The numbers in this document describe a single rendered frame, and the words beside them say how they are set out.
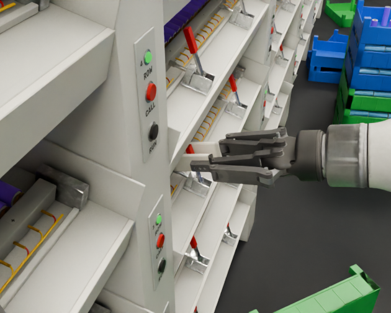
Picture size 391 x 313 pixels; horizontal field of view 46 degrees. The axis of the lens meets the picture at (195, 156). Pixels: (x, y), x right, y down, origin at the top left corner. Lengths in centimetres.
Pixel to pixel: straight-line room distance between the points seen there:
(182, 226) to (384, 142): 31
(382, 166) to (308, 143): 10
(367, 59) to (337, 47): 94
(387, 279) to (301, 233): 28
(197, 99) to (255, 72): 48
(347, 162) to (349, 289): 53
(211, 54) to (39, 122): 50
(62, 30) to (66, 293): 21
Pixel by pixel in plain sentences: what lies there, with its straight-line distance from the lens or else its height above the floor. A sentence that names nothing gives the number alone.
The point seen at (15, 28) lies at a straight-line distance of 34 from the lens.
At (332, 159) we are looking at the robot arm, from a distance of 65.
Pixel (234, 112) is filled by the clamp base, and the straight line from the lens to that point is 98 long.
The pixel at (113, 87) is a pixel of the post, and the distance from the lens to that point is 38.
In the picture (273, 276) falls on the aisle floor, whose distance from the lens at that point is 138.
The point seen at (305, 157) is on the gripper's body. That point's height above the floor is 67.
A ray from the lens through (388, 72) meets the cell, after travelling 166.
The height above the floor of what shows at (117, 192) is 76.
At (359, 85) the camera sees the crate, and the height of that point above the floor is 33.
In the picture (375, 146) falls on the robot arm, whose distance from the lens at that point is 64.
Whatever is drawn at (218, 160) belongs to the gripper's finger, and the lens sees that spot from 70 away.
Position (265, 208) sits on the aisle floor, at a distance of 157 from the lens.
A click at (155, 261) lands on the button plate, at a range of 55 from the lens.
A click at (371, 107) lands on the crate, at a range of 170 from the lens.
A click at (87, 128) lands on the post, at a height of 83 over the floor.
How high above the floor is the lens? 105
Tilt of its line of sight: 36 degrees down
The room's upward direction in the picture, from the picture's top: straight up
